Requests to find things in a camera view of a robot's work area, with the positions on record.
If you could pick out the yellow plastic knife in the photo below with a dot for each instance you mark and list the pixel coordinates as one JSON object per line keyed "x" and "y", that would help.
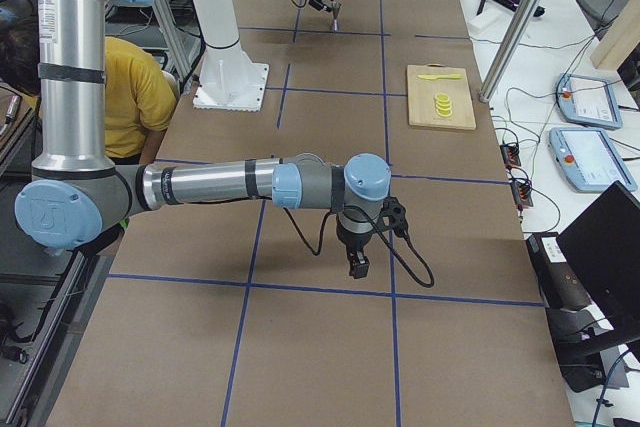
{"x": 434, "y": 77}

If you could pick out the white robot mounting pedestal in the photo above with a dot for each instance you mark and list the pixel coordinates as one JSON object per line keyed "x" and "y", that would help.
{"x": 228, "y": 78}

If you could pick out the aluminium frame post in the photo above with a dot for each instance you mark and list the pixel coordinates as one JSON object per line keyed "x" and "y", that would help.
{"x": 508, "y": 47}

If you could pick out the teach pendant near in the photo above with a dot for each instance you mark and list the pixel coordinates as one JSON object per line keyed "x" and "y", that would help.
{"x": 588, "y": 159}

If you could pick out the black monitor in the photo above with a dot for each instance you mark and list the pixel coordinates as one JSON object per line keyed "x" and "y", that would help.
{"x": 602, "y": 247}

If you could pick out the teach pendant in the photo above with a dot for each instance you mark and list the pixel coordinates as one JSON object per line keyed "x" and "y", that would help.
{"x": 588, "y": 101}
{"x": 588, "y": 159}

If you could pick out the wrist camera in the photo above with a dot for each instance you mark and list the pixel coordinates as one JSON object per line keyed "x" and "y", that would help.
{"x": 393, "y": 218}

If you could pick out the person in yellow shirt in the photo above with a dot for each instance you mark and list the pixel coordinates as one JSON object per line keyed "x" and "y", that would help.
{"x": 139, "y": 102}

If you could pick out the teach pendant far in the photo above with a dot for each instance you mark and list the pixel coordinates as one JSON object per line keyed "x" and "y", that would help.
{"x": 588, "y": 101}

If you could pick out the bamboo cutting board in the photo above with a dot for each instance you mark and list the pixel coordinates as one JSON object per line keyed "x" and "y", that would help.
{"x": 421, "y": 101}

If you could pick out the steel double jigger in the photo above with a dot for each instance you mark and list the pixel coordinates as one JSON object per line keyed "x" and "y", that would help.
{"x": 335, "y": 16}

